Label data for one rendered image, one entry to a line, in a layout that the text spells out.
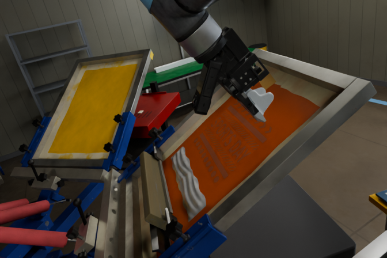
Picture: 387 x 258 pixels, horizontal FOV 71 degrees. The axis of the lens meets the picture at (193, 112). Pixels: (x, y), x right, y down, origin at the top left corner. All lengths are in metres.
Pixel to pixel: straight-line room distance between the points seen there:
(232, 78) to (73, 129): 1.32
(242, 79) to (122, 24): 4.53
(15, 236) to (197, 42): 0.92
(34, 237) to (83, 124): 0.74
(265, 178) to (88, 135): 1.15
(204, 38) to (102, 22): 4.49
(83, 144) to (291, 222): 1.10
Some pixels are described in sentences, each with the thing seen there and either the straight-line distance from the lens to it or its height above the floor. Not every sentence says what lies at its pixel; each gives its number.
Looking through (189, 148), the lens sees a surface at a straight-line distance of 1.05.
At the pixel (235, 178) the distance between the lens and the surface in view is 0.78.
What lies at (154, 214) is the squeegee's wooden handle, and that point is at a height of 1.29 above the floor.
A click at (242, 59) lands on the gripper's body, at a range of 0.53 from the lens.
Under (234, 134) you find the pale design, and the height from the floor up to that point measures 1.37.
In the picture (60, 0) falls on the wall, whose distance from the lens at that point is 4.89.
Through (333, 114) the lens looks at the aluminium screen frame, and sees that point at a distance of 0.68.
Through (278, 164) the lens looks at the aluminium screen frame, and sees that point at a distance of 0.66.
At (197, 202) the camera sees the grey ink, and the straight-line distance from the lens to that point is 0.82.
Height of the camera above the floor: 1.80
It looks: 23 degrees down
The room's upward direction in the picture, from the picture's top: 12 degrees counter-clockwise
